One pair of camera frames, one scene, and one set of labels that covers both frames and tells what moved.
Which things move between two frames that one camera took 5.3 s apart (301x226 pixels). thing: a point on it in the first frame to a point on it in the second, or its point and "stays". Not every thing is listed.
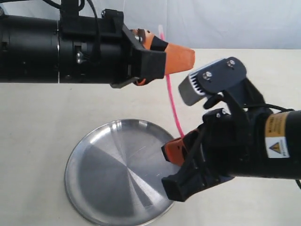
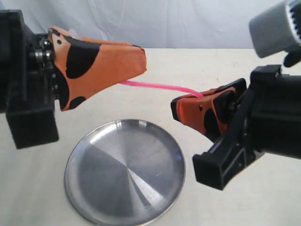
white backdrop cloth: (203, 24) stays
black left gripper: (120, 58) to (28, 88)
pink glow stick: (162, 36) to (161, 86)
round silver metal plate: (114, 171) stays
